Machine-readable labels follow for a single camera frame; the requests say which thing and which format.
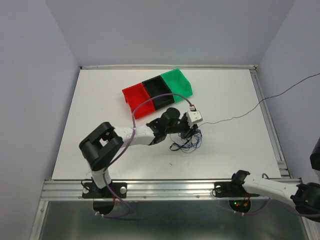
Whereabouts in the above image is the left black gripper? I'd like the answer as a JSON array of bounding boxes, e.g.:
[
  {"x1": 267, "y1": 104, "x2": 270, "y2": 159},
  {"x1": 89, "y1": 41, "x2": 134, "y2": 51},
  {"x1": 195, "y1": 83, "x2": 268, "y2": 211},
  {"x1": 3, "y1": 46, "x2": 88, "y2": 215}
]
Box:
[{"x1": 165, "y1": 112, "x2": 200, "y2": 140}]

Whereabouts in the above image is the blue black wire bundle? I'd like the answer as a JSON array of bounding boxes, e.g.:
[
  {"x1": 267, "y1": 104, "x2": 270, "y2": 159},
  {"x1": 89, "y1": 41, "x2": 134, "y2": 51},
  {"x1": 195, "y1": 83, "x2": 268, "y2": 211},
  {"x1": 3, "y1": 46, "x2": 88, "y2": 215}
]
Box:
[{"x1": 168, "y1": 131, "x2": 203, "y2": 154}]

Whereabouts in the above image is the thin grey wire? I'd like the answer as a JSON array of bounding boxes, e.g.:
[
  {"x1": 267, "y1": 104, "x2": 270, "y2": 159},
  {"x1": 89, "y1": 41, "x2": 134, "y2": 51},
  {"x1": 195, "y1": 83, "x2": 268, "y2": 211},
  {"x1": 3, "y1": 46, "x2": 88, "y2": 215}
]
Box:
[{"x1": 198, "y1": 73, "x2": 320, "y2": 126}]

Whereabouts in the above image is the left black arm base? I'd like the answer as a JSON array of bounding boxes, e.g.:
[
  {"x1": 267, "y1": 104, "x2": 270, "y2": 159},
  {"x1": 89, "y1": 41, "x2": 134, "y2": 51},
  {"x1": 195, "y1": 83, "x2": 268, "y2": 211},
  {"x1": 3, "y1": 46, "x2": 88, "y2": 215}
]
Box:
[{"x1": 80, "y1": 180, "x2": 130, "y2": 218}]

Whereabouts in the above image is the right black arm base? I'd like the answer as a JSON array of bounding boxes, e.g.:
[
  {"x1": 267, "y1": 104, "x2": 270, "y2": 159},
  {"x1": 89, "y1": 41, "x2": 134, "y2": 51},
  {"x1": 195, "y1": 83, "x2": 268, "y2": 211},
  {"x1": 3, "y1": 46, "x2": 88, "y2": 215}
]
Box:
[{"x1": 211, "y1": 181, "x2": 260, "y2": 215}]

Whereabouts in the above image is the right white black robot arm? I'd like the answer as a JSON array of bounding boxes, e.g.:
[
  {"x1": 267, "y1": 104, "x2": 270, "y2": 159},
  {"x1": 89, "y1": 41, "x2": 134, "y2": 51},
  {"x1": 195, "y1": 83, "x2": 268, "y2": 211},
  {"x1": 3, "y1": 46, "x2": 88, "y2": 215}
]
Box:
[{"x1": 230, "y1": 170, "x2": 320, "y2": 223}]

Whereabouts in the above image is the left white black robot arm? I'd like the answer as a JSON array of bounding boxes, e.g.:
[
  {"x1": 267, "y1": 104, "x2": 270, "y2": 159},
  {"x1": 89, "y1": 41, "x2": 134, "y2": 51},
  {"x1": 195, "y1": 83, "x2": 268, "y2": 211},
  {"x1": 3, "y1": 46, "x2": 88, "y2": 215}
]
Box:
[{"x1": 79, "y1": 107, "x2": 203, "y2": 197}]

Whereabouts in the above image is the green plastic bin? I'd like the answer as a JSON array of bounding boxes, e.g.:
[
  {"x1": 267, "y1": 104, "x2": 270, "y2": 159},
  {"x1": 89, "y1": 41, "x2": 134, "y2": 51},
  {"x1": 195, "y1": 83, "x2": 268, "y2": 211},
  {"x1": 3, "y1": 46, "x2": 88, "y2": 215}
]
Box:
[{"x1": 160, "y1": 68, "x2": 193, "y2": 98}]

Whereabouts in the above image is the black plastic bin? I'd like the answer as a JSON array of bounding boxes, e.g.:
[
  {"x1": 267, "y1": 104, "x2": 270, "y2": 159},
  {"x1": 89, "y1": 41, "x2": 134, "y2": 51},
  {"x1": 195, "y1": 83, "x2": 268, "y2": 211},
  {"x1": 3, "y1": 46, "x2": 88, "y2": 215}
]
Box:
[{"x1": 142, "y1": 75, "x2": 174, "y2": 110}]

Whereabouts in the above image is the red plastic bin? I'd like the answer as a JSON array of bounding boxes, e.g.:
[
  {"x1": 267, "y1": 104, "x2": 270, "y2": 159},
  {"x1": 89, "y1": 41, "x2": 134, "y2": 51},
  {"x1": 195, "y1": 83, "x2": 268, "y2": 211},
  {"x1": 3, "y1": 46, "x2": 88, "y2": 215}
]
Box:
[{"x1": 122, "y1": 83, "x2": 156, "y2": 120}]

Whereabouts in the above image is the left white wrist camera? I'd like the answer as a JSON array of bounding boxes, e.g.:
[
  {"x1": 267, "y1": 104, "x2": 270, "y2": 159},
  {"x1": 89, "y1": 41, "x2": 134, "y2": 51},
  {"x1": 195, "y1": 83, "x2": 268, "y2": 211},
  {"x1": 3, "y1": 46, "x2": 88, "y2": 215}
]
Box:
[{"x1": 185, "y1": 106, "x2": 203, "y2": 128}]

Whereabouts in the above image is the back aluminium rail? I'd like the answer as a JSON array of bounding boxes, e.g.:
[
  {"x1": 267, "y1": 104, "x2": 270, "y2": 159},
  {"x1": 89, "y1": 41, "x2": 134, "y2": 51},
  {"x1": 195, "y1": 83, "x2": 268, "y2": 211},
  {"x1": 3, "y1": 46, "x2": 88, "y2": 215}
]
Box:
[{"x1": 80, "y1": 64, "x2": 258, "y2": 70}]

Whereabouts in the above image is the aluminium rail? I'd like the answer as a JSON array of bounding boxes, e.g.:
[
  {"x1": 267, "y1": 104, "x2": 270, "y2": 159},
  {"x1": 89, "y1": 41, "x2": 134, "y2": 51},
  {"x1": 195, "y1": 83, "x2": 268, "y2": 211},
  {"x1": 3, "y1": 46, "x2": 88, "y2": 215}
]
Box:
[
  {"x1": 39, "y1": 177, "x2": 307, "y2": 201},
  {"x1": 80, "y1": 64, "x2": 258, "y2": 70},
  {"x1": 249, "y1": 69, "x2": 292, "y2": 179}
]

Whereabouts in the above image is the front aluminium rail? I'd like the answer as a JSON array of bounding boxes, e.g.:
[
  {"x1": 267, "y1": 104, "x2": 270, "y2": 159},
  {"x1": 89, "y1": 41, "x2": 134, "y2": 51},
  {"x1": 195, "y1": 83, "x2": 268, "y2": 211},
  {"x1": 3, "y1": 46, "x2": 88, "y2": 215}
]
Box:
[{"x1": 39, "y1": 177, "x2": 307, "y2": 201}]

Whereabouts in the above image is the right side aluminium rail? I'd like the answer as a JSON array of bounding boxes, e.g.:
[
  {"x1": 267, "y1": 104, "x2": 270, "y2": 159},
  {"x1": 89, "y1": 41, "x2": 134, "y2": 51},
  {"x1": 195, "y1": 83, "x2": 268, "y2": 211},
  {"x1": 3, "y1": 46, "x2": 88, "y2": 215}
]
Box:
[{"x1": 249, "y1": 69, "x2": 292, "y2": 179}]

